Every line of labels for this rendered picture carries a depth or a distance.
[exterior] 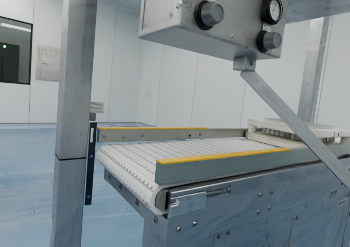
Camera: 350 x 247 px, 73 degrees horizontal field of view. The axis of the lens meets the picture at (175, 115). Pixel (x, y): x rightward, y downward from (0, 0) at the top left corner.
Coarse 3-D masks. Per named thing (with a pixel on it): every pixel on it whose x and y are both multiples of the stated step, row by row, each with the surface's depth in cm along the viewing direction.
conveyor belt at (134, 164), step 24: (120, 144) 57; (144, 144) 59; (168, 144) 62; (192, 144) 65; (216, 144) 69; (240, 144) 72; (264, 144) 77; (120, 168) 44; (144, 168) 41; (264, 168) 50; (144, 192) 36
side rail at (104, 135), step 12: (108, 132) 56; (120, 132) 57; (132, 132) 59; (144, 132) 61; (156, 132) 63; (168, 132) 66; (180, 132) 68; (192, 132) 71; (204, 132) 74; (216, 132) 77; (228, 132) 80; (240, 132) 84
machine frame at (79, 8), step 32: (64, 0) 52; (96, 0) 52; (64, 32) 51; (320, 32) 112; (64, 64) 50; (320, 64) 115; (64, 96) 51; (64, 128) 52; (64, 160) 52; (64, 192) 53; (64, 224) 54
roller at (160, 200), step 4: (164, 188) 36; (168, 188) 36; (160, 192) 35; (164, 192) 35; (156, 196) 35; (160, 196) 34; (164, 196) 35; (168, 196) 35; (156, 200) 34; (160, 200) 35; (164, 200) 35; (168, 200) 35; (156, 204) 35; (160, 204) 35; (164, 204) 35; (168, 204) 36; (160, 208) 35; (164, 208) 35
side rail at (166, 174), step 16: (336, 144) 68; (208, 160) 38; (224, 160) 40; (240, 160) 42; (256, 160) 45; (272, 160) 48; (288, 160) 52; (304, 160) 57; (160, 176) 33; (176, 176) 34; (192, 176) 36; (208, 176) 38
